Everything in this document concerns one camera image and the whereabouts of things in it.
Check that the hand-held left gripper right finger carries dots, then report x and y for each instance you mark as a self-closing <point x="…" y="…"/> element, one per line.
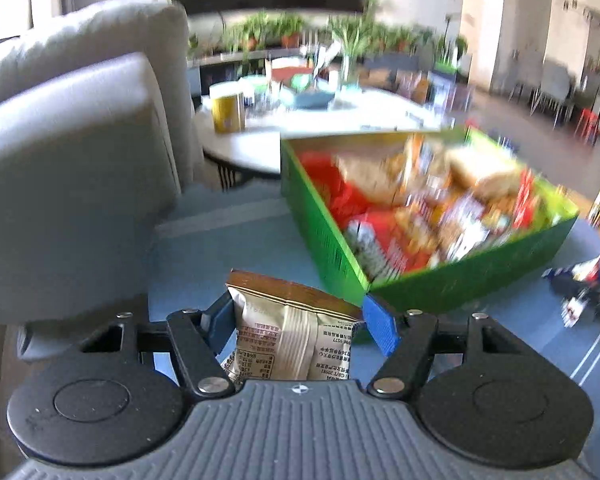
<point x="380" y="322"/>

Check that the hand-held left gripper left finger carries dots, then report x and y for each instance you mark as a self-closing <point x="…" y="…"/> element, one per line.
<point x="220" y="320"/>

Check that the green cardboard box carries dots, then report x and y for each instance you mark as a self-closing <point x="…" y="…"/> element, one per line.
<point x="430" y="290"/>

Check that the brown snack packet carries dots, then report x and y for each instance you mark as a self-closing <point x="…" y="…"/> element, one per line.
<point x="290" y="340"/>

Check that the large red rice cracker bag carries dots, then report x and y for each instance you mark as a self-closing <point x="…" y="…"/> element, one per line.
<point x="340" y="195"/>

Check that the clear bread bag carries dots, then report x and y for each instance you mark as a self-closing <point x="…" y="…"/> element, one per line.
<point x="485" y="172"/>

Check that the blue striped tablecloth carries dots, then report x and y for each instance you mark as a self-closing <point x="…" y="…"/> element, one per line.
<point x="260" y="240"/>

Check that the white round table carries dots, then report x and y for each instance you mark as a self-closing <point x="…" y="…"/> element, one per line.
<point x="260" y="145"/>

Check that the dark small snack packet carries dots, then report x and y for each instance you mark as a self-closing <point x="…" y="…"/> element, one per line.
<point x="580" y="285"/>

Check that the yellow white cup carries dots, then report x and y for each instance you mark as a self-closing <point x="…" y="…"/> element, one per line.
<point x="227" y="110"/>

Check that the grey sofa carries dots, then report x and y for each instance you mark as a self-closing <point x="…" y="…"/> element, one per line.
<point x="70" y="160"/>

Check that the blue basket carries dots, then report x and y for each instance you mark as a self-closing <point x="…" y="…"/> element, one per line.
<point x="305" y="100"/>

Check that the clear storage box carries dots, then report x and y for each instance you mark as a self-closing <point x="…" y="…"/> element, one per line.
<point x="440" y="92"/>

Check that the dark television cabinet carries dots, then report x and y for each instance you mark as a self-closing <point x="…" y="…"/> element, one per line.
<point x="215" y="67"/>

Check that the red box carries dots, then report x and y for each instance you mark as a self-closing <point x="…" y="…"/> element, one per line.
<point x="290" y="70"/>

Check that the green black box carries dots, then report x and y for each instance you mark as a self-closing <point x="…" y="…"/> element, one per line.
<point x="445" y="66"/>

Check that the glass vase with plant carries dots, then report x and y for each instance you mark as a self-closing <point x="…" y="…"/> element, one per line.
<point x="350" y="50"/>

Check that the potted green plant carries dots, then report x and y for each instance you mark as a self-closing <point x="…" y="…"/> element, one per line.
<point x="290" y="30"/>
<point x="247" y="32"/>
<point x="395" y="37"/>

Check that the grey dining chair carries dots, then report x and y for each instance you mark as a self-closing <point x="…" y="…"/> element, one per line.
<point x="560" y="90"/>
<point x="527" y="75"/>

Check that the red stool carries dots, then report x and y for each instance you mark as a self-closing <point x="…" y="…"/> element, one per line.
<point x="587" y="122"/>

